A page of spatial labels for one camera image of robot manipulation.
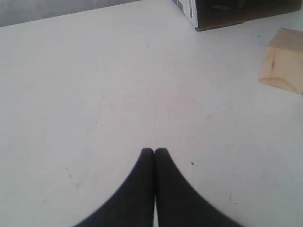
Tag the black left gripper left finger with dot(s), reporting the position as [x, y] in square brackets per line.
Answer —
[132, 205]

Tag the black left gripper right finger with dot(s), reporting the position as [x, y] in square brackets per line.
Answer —
[178, 203]

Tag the light wooden cube block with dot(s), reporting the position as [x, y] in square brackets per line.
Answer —
[282, 66]

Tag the blue white cardboard box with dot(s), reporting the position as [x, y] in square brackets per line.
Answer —
[211, 14]

